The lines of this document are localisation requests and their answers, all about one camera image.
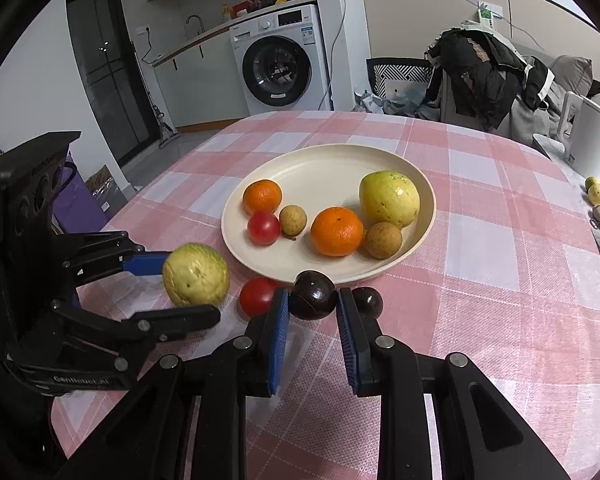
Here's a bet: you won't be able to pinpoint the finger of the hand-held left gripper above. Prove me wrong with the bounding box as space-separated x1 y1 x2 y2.
60 231 174 289
52 302 222 362

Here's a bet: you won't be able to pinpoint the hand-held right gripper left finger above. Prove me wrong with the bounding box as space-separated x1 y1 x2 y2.
55 287 291 480

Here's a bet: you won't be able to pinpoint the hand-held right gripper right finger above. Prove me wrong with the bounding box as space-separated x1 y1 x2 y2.
336 287 571 480

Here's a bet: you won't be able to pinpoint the pale bumpy guava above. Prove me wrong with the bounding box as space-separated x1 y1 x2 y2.
162 243 231 307

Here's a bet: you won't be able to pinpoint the dark purple plum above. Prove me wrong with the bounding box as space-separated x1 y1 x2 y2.
289 270 338 321
352 287 384 319

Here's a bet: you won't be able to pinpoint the red tomato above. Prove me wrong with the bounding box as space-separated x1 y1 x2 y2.
238 277 281 319
247 211 281 246

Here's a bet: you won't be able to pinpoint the large brown longan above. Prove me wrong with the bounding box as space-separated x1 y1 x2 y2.
363 222 404 260

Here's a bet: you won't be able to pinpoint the large orange mandarin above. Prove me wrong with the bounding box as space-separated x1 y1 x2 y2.
310 206 365 258

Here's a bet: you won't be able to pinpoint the small brown longan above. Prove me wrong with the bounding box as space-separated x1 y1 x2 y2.
279 204 308 237

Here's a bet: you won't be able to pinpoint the small orange mandarin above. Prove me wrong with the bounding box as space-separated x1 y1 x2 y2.
243 179 284 216

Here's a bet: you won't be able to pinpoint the smooth yellow-green guava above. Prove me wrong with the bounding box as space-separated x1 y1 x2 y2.
358 170 421 229

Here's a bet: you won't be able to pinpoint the cream round plate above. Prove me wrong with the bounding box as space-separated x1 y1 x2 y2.
221 143 437 285

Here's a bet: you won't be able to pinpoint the purple bag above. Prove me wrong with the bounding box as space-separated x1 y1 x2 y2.
52 147 108 233

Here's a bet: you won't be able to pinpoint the patterned paper bag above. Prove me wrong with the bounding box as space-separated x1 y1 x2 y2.
82 164 128 216

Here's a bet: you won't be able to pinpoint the mop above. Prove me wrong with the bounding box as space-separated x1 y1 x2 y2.
142 50 178 148

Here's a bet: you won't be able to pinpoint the pink checked tablecloth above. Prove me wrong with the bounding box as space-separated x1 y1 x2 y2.
50 110 600 480

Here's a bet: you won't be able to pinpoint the white kitchen counter cabinets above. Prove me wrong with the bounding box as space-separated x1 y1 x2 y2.
151 25 248 128

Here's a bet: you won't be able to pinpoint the dark glass door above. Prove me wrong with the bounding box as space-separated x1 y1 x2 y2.
65 0 157 168

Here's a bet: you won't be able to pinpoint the white washing machine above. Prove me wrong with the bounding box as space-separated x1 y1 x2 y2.
229 3 332 116

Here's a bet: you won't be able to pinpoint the white plastic bags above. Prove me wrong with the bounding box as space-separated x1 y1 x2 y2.
352 90 431 121

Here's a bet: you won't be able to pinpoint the black chair with patterned cushion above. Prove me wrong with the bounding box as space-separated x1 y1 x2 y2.
366 57 436 106

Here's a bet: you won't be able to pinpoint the grey sofa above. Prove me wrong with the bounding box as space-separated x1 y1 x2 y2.
510 42 600 161

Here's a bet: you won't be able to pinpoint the black jacket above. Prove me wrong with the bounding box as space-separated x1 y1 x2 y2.
425 28 556 131

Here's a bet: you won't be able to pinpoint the white electric kettle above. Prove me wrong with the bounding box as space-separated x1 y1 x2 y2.
560 91 600 176

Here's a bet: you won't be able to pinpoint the grey cushion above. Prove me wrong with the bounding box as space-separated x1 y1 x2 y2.
550 55 593 96

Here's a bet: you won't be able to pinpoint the grey hanging cable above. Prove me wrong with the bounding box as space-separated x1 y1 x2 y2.
330 0 351 111

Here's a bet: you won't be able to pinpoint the green and white wall box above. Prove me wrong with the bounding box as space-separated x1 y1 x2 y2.
477 2 496 33

